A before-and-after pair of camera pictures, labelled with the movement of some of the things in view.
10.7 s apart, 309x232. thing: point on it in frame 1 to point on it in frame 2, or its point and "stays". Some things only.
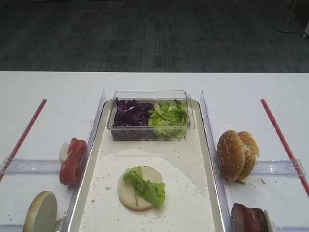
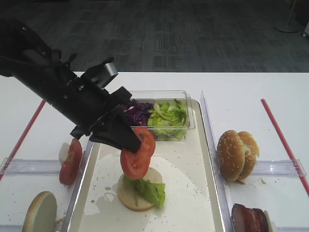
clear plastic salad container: (150, 115) stays
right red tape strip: (286, 146) stays
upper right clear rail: (290, 167) stays
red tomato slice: (72, 170) to (135, 164)
